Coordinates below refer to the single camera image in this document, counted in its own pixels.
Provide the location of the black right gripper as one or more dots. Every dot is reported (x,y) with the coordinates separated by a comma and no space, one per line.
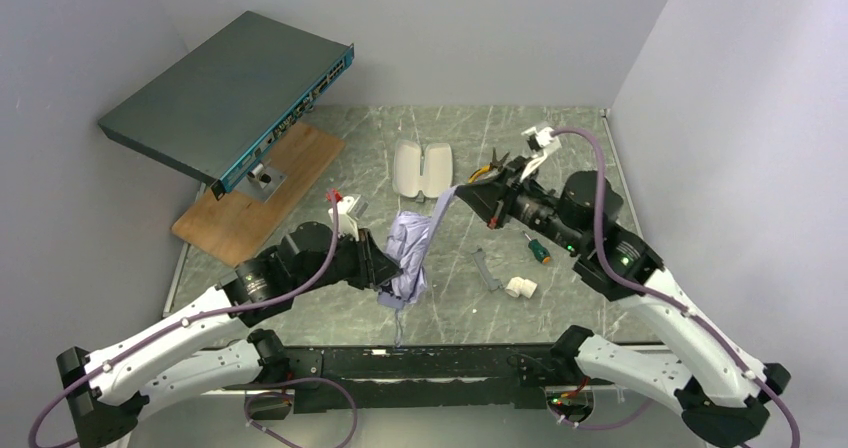
(502,197)

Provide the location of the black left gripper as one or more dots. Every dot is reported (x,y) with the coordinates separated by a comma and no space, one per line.
(365,262)

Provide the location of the purple umbrella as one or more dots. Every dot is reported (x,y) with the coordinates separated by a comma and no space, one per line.
(409,241)

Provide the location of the cream umbrella case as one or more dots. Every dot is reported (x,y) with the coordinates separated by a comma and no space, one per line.
(422,171)

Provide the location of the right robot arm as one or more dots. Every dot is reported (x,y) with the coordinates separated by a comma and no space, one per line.
(722,394)

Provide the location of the white pipe elbow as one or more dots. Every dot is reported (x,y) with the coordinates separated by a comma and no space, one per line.
(521,287)

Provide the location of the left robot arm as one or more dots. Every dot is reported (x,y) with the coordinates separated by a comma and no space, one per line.
(215,340)

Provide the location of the wooden board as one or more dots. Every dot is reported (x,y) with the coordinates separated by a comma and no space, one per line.
(233,228)

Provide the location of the yellow handled pliers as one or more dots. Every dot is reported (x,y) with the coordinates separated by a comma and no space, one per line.
(495,164)

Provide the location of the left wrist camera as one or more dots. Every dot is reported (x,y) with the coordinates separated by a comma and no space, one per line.
(349,211)

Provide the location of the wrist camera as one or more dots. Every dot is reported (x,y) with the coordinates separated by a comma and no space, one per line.
(349,211)
(542,143)

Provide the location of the green handled screwdriver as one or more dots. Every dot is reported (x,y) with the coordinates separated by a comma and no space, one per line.
(540,253)

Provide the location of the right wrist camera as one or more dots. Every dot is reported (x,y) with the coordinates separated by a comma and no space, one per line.
(542,143)

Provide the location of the metal switch stand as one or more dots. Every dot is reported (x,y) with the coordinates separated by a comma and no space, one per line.
(262,182)

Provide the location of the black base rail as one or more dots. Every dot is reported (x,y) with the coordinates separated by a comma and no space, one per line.
(523,376)

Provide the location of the dark network switch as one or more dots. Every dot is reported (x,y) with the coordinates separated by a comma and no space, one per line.
(216,113)

